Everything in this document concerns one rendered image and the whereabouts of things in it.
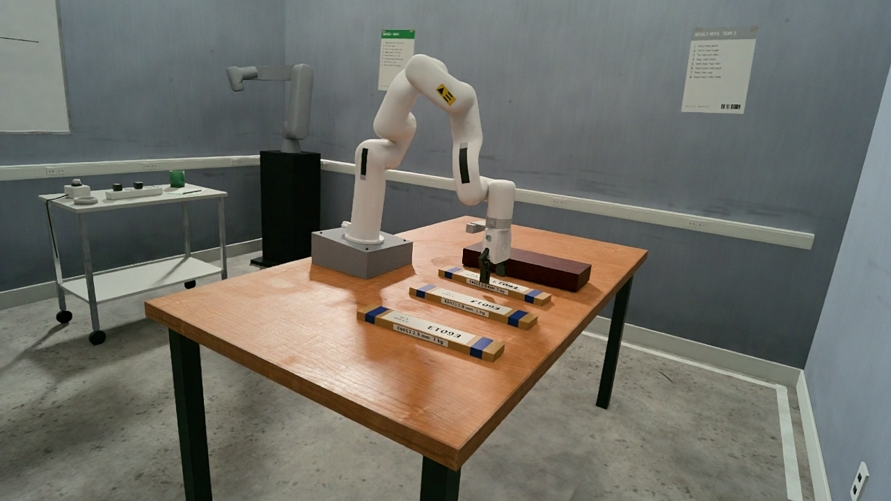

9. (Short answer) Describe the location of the tan cardboard pack with white label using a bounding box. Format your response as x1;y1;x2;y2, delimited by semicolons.
356;304;505;363
438;265;551;306
409;282;538;331

